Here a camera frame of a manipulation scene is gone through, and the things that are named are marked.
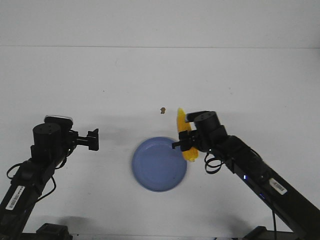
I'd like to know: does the yellow plastic corn cob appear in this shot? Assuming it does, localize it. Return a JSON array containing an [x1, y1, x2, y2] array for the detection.
[[176, 107, 199, 162]]

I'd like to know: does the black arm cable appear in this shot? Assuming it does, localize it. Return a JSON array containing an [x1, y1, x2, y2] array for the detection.
[[6, 147, 73, 203], [204, 151, 226, 175]]

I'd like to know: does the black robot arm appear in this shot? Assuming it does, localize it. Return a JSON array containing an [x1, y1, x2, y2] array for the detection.
[[0, 121, 99, 240], [172, 108, 320, 240]]

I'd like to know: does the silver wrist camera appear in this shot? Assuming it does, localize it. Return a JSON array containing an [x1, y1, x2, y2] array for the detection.
[[44, 115, 74, 128], [184, 110, 211, 123]]

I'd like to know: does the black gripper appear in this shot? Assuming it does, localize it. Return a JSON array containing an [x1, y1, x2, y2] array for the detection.
[[171, 130, 199, 152], [65, 128, 99, 152]]

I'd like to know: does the small brown table mark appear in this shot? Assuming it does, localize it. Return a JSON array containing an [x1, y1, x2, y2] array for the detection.
[[160, 107, 166, 114]]

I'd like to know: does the blue round plate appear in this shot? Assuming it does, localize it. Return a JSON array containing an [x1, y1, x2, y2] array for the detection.
[[131, 136, 188, 193]]

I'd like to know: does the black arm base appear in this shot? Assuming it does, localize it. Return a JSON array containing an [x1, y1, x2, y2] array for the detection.
[[242, 226, 298, 240], [20, 223, 74, 240]]

